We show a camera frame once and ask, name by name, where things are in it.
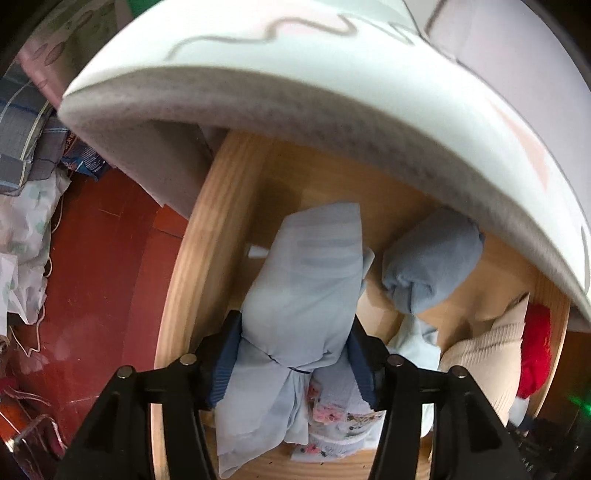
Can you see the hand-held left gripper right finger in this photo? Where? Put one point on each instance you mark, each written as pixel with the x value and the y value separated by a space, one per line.
pixel 365 381

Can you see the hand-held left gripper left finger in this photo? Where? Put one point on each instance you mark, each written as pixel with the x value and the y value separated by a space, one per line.
pixel 221 381

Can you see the light blue underwear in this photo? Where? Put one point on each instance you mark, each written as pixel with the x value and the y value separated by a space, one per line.
pixel 304 295

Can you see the wooden drawer with grey front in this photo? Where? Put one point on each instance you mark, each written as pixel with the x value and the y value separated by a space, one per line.
pixel 217 221

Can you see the white floral underwear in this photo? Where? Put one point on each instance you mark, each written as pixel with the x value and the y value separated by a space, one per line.
pixel 332 410

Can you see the rolled blue-grey underwear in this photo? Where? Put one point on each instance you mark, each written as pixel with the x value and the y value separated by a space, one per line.
pixel 429 258

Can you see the pale blue cloth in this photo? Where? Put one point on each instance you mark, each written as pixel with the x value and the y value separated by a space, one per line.
pixel 415 346

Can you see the red cloth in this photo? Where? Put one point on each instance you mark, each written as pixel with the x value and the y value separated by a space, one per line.
pixel 535 350

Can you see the beige knitted garment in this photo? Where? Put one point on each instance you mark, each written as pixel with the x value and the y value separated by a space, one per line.
pixel 480 355

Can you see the clear plastic hanger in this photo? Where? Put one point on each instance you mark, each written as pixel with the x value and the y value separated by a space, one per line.
pixel 37 438

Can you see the white leaf-print sheet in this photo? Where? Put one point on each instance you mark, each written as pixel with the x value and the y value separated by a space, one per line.
pixel 23 230

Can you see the blue plastic packet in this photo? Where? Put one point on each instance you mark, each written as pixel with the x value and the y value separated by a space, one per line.
pixel 85 157

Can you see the grey plaid blanket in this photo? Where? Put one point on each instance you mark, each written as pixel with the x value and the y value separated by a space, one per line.
pixel 18 120

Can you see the pink leaf-print curtain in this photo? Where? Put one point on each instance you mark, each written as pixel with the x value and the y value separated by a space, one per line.
pixel 55 50

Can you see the green foam mat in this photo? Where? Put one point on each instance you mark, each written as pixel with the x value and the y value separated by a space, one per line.
pixel 143 5

